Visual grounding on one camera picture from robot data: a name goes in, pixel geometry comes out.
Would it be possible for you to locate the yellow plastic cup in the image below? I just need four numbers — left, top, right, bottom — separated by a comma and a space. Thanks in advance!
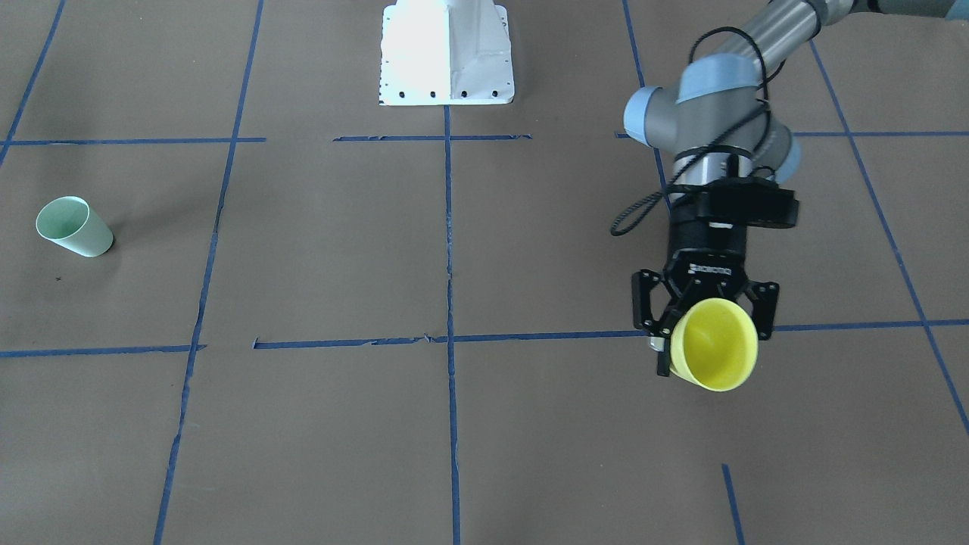
668, 297, 759, 392

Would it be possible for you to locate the green plastic cup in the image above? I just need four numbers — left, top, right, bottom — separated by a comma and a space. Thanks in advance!
35, 196, 115, 258

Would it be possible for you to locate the white pillar with base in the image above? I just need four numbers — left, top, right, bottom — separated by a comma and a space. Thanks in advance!
379, 1, 516, 107

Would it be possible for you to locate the brown cardboard table cover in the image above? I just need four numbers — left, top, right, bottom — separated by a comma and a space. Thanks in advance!
2, 1, 967, 544

